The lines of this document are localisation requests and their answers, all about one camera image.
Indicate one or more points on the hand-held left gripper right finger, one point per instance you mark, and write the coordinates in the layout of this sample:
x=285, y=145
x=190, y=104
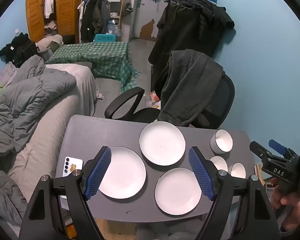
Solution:
x=201, y=177

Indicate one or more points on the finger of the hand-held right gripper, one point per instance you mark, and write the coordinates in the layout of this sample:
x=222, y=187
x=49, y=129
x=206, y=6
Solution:
x=277, y=145
x=261, y=151

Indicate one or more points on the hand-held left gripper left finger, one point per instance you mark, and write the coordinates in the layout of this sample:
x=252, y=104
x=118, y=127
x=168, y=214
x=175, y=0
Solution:
x=98, y=172

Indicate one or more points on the small white bowl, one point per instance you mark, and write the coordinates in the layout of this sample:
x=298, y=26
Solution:
x=238, y=170
x=220, y=163

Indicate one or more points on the white plate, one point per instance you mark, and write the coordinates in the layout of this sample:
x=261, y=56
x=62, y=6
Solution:
x=177, y=192
x=125, y=172
x=162, y=142

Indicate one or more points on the large white bowl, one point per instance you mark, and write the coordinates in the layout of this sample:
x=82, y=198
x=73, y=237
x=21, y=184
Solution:
x=222, y=141

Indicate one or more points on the person's right hand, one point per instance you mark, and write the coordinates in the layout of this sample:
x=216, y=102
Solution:
x=291, y=205

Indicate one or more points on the white phone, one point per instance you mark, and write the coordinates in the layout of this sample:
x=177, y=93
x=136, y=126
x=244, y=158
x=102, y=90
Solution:
x=71, y=166

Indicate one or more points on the black office chair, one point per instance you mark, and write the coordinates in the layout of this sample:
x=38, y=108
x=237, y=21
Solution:
x=226, y=92

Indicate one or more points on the bed with grey sheet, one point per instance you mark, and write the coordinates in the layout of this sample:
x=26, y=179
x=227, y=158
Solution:
x=65, y=100

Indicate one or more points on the orange plastic bag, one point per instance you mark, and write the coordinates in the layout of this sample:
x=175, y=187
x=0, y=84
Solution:
x=153, y=98

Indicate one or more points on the dark grey blanket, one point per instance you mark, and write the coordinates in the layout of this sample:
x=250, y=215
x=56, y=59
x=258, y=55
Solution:
x=5, y=192

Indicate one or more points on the grey puffer jacket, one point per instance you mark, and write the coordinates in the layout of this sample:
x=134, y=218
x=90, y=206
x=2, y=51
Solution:
x=22, y=100

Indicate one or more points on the green checkered cloth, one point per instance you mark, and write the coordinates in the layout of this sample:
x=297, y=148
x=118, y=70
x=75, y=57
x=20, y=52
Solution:
x=102, y=57

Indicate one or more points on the lavender cloth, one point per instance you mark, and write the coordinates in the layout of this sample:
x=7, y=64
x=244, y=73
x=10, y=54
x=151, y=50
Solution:
x=8, y=75

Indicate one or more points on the teal box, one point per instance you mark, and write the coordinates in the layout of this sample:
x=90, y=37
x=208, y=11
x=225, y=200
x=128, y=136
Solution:
x=106, y=38

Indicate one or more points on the beige clothes pile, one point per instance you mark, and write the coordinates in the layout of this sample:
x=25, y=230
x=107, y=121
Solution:
x=48, y=42

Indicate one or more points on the clear plastic water jug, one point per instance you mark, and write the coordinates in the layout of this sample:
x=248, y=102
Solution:
x=115, y=28

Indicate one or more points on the pile of black clothes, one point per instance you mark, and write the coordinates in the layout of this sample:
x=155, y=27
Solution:
x=17, y=47

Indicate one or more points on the dark clothes on rack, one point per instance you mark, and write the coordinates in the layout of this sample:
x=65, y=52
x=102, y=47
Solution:
x=95, y=17

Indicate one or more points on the grey door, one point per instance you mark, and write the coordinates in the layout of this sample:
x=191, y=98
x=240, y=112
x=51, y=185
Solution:
x=145, y=15

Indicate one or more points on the orange wooden wardrobe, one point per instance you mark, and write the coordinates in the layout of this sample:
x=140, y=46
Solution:
x=65, y=7

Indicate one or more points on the white shirt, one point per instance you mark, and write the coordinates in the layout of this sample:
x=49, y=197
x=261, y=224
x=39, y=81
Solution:
x=49, y=2

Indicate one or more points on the black coats on wall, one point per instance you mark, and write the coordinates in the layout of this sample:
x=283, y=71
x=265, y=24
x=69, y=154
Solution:
x=187, y=30

